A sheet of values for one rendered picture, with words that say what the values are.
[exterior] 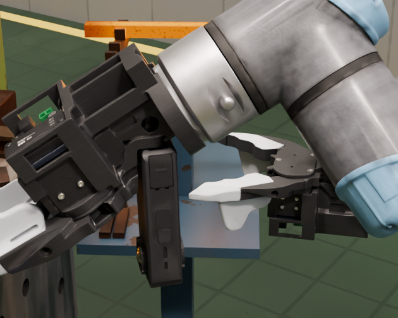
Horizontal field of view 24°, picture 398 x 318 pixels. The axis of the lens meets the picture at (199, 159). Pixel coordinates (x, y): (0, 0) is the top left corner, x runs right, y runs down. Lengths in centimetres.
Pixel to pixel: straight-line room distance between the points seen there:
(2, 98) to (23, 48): 313
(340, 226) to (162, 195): 44
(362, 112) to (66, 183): 20
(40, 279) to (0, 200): 64
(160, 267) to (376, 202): 17
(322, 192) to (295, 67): 44
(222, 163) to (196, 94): 115
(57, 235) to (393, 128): 23
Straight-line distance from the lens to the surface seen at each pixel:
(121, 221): 156
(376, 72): 62
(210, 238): 152
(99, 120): 63
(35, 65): 421
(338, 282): 264
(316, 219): 105
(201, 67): 62
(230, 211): 101
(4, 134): 111
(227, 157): 179
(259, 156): 108
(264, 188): 99
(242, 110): 63
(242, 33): 62
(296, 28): 62
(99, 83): 63
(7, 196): 69
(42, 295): 134
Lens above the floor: 148
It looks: 27 degrees down
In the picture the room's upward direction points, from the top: straight up
